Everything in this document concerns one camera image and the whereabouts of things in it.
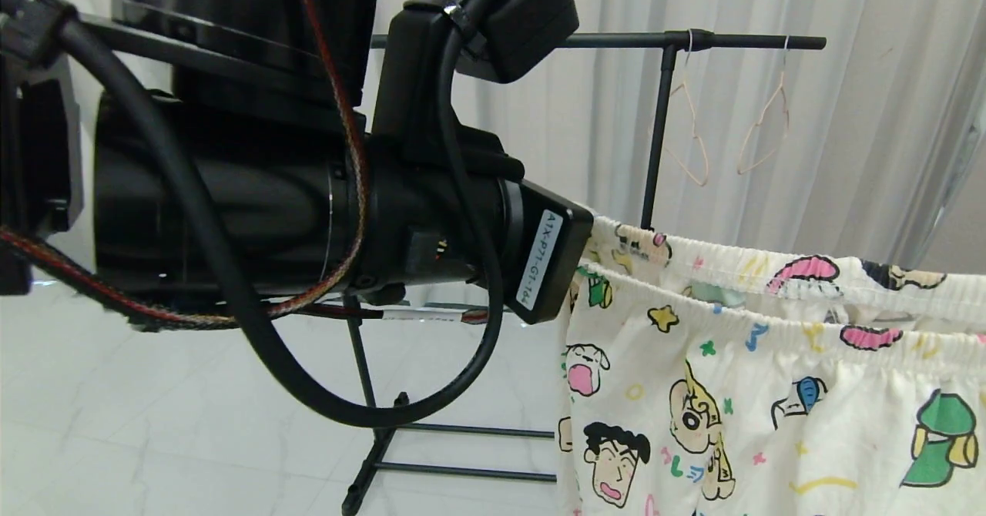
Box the black cable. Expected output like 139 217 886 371
54 0 525 429

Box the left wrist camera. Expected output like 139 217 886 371
374 0 580 186

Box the pink clothes hanger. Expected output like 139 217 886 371
662 31 711 188
735 36 792 177

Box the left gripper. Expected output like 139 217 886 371
92 91 595 326

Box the black clothes rack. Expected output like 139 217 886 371
343 29 827 516

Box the white curtain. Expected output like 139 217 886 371
0 0 986 286

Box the cream printed garment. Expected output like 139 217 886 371
556 216 986 516

